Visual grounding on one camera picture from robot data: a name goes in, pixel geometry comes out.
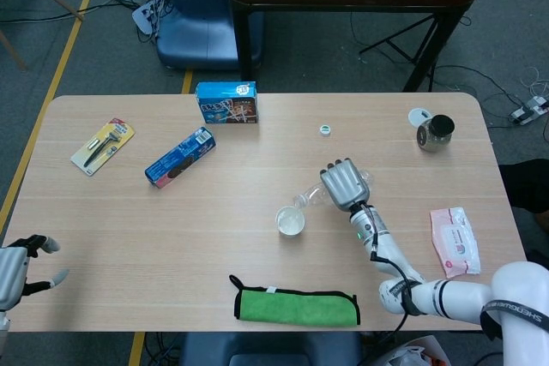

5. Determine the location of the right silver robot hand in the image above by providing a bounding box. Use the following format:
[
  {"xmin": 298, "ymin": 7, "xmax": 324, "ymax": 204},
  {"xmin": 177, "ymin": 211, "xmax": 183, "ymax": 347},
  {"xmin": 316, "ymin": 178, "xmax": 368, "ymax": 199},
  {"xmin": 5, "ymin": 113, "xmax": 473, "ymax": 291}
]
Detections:
[{"xmin": 319, "ymin": 158, "xmax": 371, "ymax": 212}]

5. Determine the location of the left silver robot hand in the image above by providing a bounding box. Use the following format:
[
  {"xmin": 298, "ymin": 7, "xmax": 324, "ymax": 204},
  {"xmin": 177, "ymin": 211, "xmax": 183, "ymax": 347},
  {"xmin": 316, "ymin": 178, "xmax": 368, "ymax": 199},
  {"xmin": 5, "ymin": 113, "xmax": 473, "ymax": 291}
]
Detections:
[{"xmin": 0, "ymin": 233, "xmax": 70, "ymax": 311}]

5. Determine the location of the clear plastic bottle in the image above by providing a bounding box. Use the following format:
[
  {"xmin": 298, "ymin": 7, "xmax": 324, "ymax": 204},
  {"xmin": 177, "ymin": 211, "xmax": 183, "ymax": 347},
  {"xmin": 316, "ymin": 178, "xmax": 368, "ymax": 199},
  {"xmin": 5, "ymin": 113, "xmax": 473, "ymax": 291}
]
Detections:
[{"xmin": 292, "ymin": 168, "xmax": 377, "ymax": 211}]

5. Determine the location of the white printed paper cup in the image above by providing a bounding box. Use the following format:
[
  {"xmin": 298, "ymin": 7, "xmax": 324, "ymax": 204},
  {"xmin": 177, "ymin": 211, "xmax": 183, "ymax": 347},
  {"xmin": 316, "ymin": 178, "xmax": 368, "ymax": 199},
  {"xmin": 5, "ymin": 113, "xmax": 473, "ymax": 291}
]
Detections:
[{"xmin": 274, "ymin": 206, "xmax": 306, "ymax": 237}]

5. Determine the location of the glass jar with black lid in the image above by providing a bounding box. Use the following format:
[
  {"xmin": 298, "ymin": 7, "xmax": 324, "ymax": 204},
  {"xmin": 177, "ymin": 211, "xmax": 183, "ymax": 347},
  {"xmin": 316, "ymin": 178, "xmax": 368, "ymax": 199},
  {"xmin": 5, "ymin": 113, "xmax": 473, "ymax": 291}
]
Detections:
[{"xmin": 415, "ymin": 114, "xmax": 455, "ymax": 153}]

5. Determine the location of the pink wet wipes pack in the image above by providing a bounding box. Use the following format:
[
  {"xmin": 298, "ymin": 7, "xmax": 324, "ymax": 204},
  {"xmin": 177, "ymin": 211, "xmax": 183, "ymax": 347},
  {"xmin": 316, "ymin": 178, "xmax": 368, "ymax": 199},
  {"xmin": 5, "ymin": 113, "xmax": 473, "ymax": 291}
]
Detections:
[{"xmin": 429, "ymin": 206, "xmax": 481, "ymax": 279}]

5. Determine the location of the green cloth with black edge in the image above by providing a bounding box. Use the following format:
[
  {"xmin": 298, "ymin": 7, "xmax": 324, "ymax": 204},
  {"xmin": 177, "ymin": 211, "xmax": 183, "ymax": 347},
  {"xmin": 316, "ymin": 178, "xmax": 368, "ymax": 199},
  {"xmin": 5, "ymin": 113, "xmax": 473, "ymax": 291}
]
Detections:
[{"xmin": 228, "ymin": 273, "xmax": 361, "ymax": 327}]

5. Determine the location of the blue chocolate chip cookie box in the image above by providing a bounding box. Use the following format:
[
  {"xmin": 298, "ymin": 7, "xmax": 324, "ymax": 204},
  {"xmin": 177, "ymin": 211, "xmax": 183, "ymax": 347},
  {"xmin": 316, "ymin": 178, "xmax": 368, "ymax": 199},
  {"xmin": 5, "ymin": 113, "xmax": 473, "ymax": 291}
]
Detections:
[{"xmin": 195, "ymin": 81, "xmax": 259, "ymax": 126}]

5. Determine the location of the black tripod stand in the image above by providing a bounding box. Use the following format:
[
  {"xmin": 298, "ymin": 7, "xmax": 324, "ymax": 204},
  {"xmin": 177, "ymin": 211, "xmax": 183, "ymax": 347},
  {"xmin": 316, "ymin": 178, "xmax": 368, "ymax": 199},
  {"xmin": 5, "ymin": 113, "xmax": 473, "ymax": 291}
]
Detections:
[{"xmin": 358, "ymin": 12, "xmax": 471, "ymax": 93}]

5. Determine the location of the black razor in yellow pack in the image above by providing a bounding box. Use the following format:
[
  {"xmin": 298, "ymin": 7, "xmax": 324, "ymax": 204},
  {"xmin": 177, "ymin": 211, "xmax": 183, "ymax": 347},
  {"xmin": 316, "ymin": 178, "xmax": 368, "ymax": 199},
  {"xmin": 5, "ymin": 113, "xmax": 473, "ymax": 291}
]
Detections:
[{"xmin": 69, "ymin": 117, "xmax": 136, "ymax": 177}]

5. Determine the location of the blue long sandwich cookie box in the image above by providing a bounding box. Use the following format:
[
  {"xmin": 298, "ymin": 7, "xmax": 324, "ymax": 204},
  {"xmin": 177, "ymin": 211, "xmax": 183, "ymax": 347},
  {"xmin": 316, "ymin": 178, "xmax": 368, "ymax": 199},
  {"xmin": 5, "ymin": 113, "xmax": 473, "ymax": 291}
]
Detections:
[{"xmin": 144, "ymin": 126, "xmax": 217, "ymax": 189}]

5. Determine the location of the white plastic bag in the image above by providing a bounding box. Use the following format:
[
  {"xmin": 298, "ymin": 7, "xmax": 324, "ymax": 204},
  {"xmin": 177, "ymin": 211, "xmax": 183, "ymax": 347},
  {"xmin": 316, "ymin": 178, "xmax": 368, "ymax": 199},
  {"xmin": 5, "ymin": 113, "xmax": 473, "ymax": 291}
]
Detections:
[{"xmin": 377, "ymin": 333, "xmax": 451, "ymax": 366}]

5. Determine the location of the black object beside table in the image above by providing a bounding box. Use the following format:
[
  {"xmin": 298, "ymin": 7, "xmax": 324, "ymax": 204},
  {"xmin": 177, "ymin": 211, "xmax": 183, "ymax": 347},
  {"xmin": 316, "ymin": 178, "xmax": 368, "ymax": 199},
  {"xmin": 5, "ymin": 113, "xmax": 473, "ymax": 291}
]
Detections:
[{"xmin": 499, "ymin": 159, "xmax": 549, "ymax": 213}]

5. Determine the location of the white power strip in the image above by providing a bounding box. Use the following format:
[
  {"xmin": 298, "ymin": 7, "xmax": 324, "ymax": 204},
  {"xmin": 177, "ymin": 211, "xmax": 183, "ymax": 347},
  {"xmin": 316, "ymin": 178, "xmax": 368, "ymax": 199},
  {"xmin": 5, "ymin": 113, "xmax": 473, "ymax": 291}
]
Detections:
[{"xmin": 509, "ymin": 95, "xmax": 549, "ymax": 126}]

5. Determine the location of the blue machine base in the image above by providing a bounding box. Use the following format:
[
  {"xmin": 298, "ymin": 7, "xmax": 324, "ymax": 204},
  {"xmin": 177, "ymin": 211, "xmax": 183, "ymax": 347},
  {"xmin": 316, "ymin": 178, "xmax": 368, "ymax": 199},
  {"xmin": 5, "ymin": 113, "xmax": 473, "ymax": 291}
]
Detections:
[{"xmin": 156, "ymin": 0, "xmax": 263, "ymax": 72}]

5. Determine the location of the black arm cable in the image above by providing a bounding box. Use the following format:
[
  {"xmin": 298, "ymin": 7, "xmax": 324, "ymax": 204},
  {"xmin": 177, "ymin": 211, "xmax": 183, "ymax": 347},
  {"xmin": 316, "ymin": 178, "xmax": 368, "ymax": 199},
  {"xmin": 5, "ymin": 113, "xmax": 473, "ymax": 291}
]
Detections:
[{"xmin": 355, "ymin": 231, "xmax": 419, "ymax": 363}]

